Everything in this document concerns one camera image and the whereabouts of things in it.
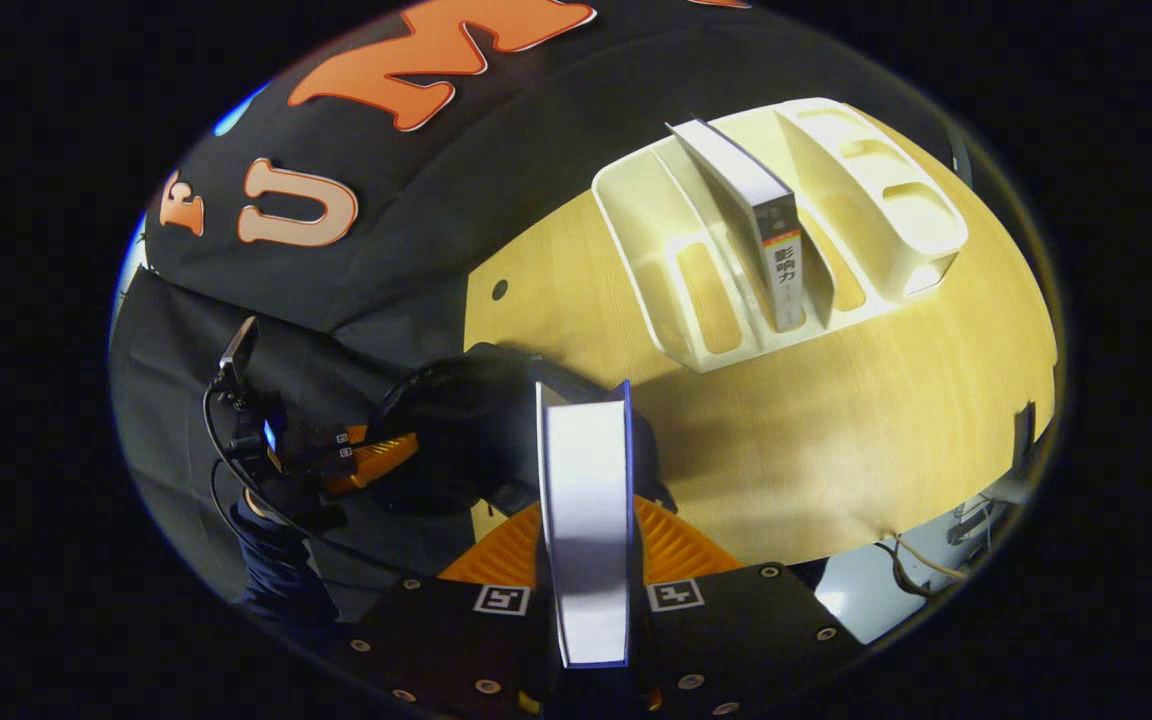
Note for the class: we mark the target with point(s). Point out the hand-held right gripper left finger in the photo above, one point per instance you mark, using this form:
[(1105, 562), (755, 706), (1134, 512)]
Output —
[(436, 640)]

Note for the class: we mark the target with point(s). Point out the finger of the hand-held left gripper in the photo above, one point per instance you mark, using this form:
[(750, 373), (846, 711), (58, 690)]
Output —
[(386, 455), (351, 435)]

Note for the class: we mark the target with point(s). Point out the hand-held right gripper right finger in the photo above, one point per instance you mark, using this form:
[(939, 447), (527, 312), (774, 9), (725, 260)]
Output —
[(736, 640)]

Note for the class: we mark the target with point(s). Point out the black schoolbag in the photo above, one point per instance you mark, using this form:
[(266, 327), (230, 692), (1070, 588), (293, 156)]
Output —
[(476, 430)]

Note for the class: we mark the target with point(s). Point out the blue book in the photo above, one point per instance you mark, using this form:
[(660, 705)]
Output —
[(586, 520)]

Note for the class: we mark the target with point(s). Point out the grey portrait cover book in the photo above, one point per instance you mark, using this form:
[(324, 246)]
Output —
[(781, 270)]

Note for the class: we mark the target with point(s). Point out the white bookshelf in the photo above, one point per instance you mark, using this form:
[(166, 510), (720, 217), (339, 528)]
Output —
[(896, 220)]

